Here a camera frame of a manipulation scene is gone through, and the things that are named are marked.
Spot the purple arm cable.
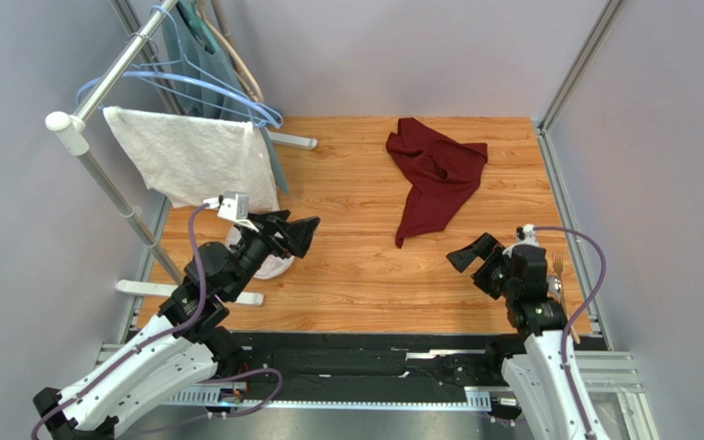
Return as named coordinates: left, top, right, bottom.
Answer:
left=532, top=225, right=608, bottom=437
left=30, top=203, right=284, bottom=440

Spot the wooden handled spoon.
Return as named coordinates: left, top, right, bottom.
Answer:
left=546, top=274, right=567, bottom=311

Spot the white towel on rack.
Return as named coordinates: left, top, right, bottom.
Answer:
left=103, top=106, right=279, bottom=212

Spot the wooden handled fork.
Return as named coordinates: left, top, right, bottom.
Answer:
left=552, top=251, right=580, bottom=345

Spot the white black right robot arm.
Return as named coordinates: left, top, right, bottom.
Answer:
left=446, top=225, right=609, bottom=439

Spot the metal clothes drying rack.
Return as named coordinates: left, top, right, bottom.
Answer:
left=45, top=1, right=317, bottom=297

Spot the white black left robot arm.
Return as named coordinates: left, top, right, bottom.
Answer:
left=30, top=208, right=321, bottom=439

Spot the white mesh laundry bag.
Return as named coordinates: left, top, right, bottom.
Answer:
left=225, top=224, right=294, bottom=280

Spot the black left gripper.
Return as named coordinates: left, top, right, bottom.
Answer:
left=227, top=210, right=321, bottom=300

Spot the dark red cloth napkin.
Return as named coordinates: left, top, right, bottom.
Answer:
left=385, top=117, right=489, bottom=248

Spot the teal garment on hanger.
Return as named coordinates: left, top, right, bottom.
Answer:
left=163, top=1, right=289, bottom=193

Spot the blue wire hanger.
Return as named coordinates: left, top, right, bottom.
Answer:
left=75, top=1, right=284, bottom=128

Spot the beige wooden hanger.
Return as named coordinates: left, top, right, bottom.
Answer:
left=194, top=0, right=265, bottom=104

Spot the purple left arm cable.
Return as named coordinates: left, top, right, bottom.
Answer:
left=30, top=203, right=284, bottom=440

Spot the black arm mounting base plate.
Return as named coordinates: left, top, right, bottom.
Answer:
left=126, top=329, right=610, bottom=407

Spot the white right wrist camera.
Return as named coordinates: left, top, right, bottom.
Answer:
left=502, top=224, right=540, bottom=257

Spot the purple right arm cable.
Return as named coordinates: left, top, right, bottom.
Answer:
left=532, top=225, right=608, bottom=437

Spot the aluminium frame rail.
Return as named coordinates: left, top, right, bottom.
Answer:
left=70, top=341, right=661, bottom=440

